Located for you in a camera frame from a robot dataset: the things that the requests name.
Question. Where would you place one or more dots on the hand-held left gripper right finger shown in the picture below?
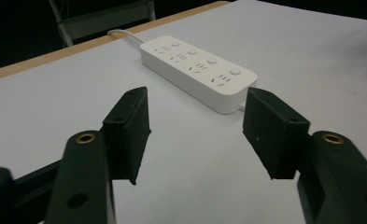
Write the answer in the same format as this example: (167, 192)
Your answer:
(284, 140)

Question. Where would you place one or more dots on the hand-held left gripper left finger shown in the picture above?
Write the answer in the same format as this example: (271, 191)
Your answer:
(122, 140)

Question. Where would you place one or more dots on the white power strip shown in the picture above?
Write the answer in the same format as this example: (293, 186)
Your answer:
(196, 70)

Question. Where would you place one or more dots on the grey metal chair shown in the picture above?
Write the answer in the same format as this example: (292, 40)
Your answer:
(103, 21)

